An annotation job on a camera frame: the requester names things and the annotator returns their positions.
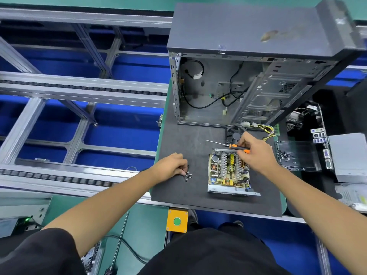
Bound person's left hand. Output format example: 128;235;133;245
150;153;190;184

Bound person's right hand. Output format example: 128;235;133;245
237;130;282;176

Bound orange-handled screwdriver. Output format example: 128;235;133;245
205;139;252;154

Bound power supply circuit board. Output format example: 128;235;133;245
209;124;276;188

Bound silver power supply unit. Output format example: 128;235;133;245
207;147;262;197

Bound person's left forearm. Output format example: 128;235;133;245
43;169;164;250

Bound person's right forearm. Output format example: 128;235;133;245
270;163;367;275

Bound person's black trousers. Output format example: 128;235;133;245
138;223;293;275

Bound person's black shirt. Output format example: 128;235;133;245
0;228;87;275

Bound black cooling fan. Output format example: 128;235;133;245
225;126;244;144

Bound dark grey foam mat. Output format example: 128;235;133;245
150;117;284;218

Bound green motherboard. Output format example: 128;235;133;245
275;103;330;172

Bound processor cooler with fan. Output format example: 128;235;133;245
287;106;313;132

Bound yellow box with green button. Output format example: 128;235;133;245
166;208;189;234

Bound black foam tray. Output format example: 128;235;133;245
281;83;367;218

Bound silver optical drive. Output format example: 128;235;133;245
327;132;367;184

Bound silver hard drive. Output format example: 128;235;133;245
335;183;367;214

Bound clear plastic screw box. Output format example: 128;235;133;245
80;240;105;275

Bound grey computer tower case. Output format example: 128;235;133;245
166;0;367;129

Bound aluminium conveyor frame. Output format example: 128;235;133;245
0;5;367;238

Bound black electric screwdriver with cable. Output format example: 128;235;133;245
103;210;151;275

